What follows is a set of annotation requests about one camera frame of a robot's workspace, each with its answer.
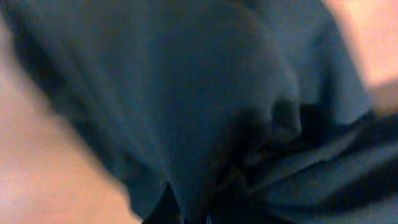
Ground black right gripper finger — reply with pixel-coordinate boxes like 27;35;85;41
142;184;182;224

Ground black shorts with grey waistband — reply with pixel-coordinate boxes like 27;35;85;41
1;0;397;224

